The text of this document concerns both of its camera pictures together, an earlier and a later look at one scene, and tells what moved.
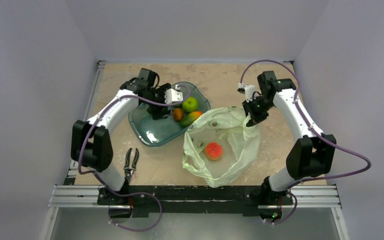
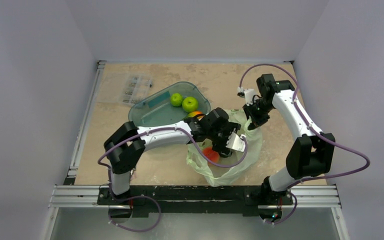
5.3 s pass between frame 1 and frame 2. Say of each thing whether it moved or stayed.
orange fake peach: stayed
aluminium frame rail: stayed
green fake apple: stayed
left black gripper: moved
